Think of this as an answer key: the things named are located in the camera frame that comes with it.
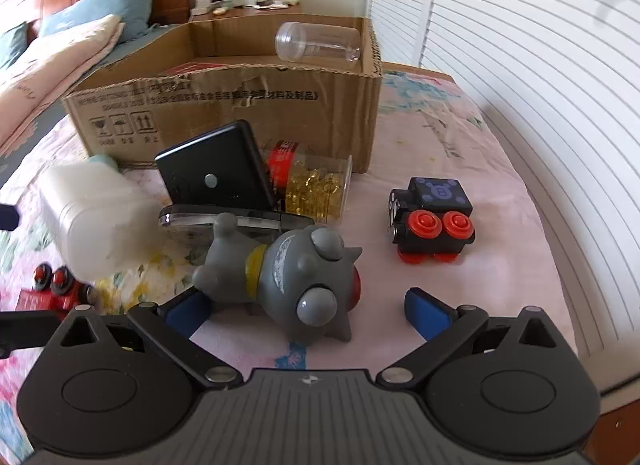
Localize flat red packet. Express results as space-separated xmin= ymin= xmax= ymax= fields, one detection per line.
xmin=165 ymin=62 xmax=241 ymax=77

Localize red toy car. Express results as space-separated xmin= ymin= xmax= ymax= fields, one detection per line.
xmin=20 ymin=262 xmax=101 ymax=322

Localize small teal pillow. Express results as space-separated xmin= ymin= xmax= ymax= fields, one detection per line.
xmin=0 ymin=22 xmax=29 ymax=71

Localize grey monster toy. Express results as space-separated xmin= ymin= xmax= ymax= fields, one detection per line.
xmin=192 ymin=212 xmax=363 ymax=344

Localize clear plastic jar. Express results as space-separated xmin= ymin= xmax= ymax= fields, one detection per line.
xmin=275 ymin=22 xmax=362 ymax=63

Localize white louvered doors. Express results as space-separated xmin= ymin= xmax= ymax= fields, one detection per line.
xmin=366 ymin=0 xmax=640 ymax=396

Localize clear bottle of yellow capsules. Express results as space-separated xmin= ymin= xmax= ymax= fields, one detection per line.
xmin=267 ymin=142 xmax=354 ymax=224

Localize black toy train red wheels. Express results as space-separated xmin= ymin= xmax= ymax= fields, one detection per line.
xmin=386 ymin=176 xmax=476 ymax=264

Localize wooden nightstand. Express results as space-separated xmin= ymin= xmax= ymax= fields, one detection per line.
xmin=189 ymin=0 xmax=304 ymax=24

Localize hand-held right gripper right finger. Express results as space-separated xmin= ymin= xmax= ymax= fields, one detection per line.
xmin=375 ymin=287 xmax=568 ymax=391

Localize brown cardboard box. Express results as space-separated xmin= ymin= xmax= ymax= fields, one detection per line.
xmin=62 ymin=16 xmax=385 ymax=173

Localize black case with round button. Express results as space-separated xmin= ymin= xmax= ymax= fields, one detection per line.
xmin=154 ymin=120 xmax=277 ymax=211

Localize white plastic bottle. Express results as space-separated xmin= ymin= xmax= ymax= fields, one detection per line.
xmin=39 ymin=160 xmax=158 ymax=278

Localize pink floral bed sheet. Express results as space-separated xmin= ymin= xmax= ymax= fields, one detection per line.
xmin=0 ymin=62 xmax=576 ymax=446

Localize wooden bed rail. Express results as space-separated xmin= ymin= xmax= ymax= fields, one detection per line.
xmin=384 ymin=62 xmax=455 ymax=85

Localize large blue pillow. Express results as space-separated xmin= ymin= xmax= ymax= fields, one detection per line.
xmin=39 ymin=0 xmax=161 ymax=42

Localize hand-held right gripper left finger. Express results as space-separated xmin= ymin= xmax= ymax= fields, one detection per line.
xmin=45 ymin=290 xmax=241 ymax=392

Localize pink folded quilt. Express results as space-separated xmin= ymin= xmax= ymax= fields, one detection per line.
xmin=0 ymin=14 xmax=126 ymax=152

